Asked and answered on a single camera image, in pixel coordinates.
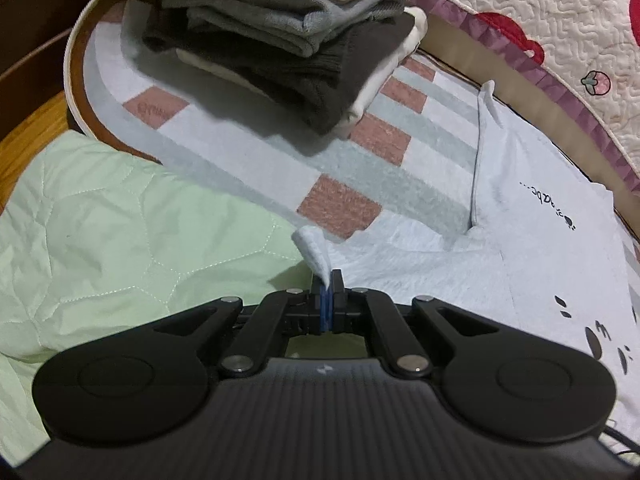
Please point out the pale grey cat-print shirt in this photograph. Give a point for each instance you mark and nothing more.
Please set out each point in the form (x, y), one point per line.
(550, 260)

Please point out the green quilted pad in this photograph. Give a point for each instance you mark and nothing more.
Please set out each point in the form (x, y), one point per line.
(125, 235)

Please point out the pink grey checked mat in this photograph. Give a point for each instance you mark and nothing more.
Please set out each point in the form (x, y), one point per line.
(250, 160)

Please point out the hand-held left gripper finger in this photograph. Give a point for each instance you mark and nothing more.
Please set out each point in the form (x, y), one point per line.
(332, 310)
(323, 310)

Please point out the tan bed base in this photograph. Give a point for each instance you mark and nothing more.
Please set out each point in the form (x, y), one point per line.
(500, 60)

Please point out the white quilt with purple frill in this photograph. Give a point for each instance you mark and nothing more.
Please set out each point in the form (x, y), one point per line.
(575, 20)

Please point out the grey folded garment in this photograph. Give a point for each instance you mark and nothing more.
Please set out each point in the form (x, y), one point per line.
(260, 15)

